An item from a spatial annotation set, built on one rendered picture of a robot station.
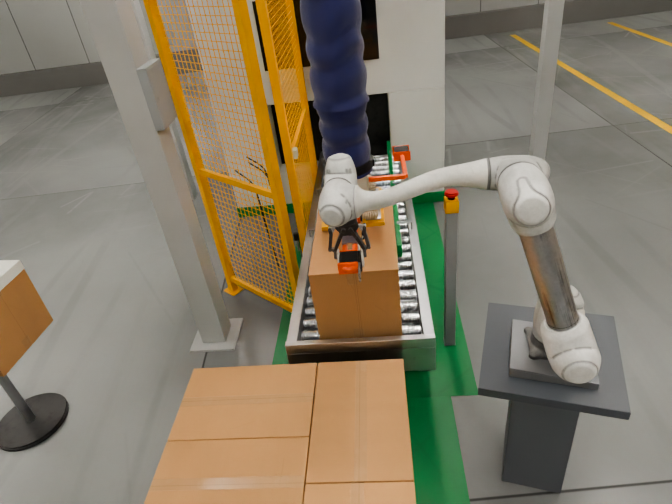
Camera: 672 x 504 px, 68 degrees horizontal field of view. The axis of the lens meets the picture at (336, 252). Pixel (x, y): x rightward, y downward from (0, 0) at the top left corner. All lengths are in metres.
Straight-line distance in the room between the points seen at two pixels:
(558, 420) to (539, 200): 1.09
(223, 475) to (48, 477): 1.33
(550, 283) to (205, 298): 2.16
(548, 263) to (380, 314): 0.98
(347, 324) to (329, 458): 0.65
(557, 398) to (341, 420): 0.83
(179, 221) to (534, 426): 2.05
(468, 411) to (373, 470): 0.99
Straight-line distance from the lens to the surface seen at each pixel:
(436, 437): 2.77
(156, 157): 2.80
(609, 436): 2.93
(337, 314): 2.37
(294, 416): 2.22
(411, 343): 2.38
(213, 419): 2.31
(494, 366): 2.08
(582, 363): 1.80
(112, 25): 2.66
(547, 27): 4.83
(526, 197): 1.45
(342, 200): 1.50
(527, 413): 2.27
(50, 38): 11.86
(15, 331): 2.95
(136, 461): 3.05
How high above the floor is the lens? 2.25
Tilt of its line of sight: 34 degrees down
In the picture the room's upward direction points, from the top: 8 degrees counter-clockwise
